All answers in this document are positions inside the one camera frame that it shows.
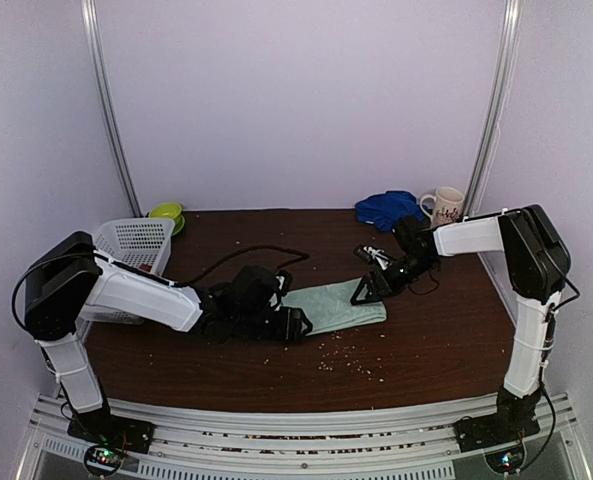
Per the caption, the left aluminium corner post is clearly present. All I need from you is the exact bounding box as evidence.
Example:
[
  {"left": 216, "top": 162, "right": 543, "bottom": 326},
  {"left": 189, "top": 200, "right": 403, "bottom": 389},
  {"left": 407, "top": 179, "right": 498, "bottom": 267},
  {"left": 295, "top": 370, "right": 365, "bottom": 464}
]
[{"left": 80, "top": 0, "right": 143, "bottom": 217}]

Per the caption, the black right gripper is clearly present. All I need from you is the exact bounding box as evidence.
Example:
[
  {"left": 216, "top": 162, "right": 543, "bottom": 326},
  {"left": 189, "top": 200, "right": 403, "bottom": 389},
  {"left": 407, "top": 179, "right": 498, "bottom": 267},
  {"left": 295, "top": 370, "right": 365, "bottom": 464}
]
[{"left": 351, "top": 252, "right": 437, "bottom": 304}]

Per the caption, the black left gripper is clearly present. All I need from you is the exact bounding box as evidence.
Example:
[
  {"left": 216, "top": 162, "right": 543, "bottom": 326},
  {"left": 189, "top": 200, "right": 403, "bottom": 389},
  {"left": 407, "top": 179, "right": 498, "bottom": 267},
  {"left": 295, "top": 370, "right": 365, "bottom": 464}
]
[{"left": 234, "top": 306, "right": 313, "bottom": 342}]

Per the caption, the mint green towel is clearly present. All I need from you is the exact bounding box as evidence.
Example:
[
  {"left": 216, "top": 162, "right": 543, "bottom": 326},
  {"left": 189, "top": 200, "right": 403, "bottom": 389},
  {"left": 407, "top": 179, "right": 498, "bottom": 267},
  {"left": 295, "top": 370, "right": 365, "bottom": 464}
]
[{"left": 282, "top": 279, "right": 387, "bottom": 335}]

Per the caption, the aluminium corner post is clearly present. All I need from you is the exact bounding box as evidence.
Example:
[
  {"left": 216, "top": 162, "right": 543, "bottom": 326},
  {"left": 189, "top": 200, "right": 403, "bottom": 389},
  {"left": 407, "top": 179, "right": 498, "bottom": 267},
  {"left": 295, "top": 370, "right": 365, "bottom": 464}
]
[
  {"left": 80, "top": 0, "right": 143, "bottom": 217},
  {"left": 463, "top": 0, "right": 523, "bottom": 216}
]

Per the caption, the right circuit board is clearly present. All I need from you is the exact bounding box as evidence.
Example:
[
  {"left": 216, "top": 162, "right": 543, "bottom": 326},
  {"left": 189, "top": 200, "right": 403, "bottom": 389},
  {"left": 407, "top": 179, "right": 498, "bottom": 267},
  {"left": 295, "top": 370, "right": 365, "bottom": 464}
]
[{"left": 485, "top": 445, "right": 526, "bottom": 475}]

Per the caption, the white plastic perforated basket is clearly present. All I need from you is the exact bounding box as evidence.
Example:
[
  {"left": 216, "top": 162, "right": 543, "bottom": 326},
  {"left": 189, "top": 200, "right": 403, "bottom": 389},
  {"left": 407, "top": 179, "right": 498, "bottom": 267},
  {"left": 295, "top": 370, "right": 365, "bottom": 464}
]
[{"left": 80, "top": 218, "right": 174, "bottom": 324}]

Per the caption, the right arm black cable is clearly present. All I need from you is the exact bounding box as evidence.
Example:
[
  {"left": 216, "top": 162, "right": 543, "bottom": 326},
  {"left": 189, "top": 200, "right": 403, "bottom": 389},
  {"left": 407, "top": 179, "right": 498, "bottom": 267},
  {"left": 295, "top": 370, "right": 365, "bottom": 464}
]
[{"left": 535, "top": 279, "right": 582, "bottom": 454}]

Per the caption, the white printed mug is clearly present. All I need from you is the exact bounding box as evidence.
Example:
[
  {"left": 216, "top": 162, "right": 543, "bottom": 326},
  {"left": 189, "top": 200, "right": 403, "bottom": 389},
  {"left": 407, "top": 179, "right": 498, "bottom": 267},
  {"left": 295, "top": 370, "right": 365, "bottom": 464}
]
[{"left": 418, "top": 186, "right": 465, "bottom": 228}]

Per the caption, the blue crumpled cloth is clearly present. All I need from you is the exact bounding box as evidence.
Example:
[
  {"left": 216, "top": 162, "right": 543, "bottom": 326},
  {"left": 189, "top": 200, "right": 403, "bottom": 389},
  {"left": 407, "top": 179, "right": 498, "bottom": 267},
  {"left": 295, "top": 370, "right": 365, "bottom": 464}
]
[{"left": 354, "top": 190, "right": 427, "bottom": 232}]

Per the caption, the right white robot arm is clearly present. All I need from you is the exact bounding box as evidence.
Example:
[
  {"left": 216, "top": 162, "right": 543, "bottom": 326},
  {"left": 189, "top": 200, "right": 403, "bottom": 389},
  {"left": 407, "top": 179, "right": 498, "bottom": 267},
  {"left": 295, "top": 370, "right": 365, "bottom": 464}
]
[{"left": 350, "top": 205, "right": 571, "bottom": 442}]

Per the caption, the circuit board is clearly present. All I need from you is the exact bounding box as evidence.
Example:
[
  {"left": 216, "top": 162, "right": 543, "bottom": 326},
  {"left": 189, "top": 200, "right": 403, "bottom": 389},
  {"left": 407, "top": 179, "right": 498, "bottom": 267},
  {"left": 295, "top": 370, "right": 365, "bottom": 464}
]
[
  {"left": 485, "top": 445, "right": 526, "bottom": 475},
  {"left": 83, "top": 445, "right": 126, "bottom": 476}
]

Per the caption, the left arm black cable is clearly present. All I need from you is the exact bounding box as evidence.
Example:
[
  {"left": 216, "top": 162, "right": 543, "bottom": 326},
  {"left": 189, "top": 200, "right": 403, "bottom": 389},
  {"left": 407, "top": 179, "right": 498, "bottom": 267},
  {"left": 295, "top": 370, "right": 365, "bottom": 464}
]
[{"left": 175, "top": 243, "right": 311, "bottom": 289}]

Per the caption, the right aluminium corner post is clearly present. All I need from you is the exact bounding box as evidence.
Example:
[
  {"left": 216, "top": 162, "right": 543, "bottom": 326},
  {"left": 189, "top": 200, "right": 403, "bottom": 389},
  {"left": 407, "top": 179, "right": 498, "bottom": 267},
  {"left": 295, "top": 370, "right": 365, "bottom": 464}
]
[{"left": 463, "top": 0, "right": 523, "bottom": 216}]

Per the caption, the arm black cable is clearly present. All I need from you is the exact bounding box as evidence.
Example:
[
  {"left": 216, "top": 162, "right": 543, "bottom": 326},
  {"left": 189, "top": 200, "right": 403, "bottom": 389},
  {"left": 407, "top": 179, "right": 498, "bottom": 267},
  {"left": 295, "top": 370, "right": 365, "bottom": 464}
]
[
  {"left": 535, "top": 279, "right": 582, "bottom": 454},
  {"left": 175, "top": 243, "right": 311, "bottom": 289}
]

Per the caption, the lime green bowl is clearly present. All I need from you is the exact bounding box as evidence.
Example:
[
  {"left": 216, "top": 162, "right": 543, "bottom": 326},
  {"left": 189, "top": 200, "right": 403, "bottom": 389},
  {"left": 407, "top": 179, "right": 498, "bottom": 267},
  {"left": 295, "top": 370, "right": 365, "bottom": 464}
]
[{"left": 148, "top": 202, "right": 186, "bottom": 236}]

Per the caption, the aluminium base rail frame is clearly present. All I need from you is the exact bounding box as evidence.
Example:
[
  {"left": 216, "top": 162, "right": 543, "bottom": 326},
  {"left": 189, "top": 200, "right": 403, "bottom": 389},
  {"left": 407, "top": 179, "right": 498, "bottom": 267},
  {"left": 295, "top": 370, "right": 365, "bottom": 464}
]
[{"left": 11, "top": 394, "right": 593, "bottom": 479}]

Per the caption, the left circuit board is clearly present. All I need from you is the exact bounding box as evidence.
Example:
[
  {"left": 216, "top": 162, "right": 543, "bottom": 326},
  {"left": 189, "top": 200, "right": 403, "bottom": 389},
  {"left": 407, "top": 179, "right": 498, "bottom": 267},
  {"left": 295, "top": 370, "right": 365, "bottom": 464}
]
[{"left": 83, "top": 445, "right": 126, "bottom": 476}]

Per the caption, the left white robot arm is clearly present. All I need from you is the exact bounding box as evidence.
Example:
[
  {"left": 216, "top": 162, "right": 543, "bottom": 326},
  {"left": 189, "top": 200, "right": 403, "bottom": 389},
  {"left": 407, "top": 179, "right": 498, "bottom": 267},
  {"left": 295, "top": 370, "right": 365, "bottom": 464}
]
[{"left": 12, "top": 231, "right": 313, "bottom": 444}]

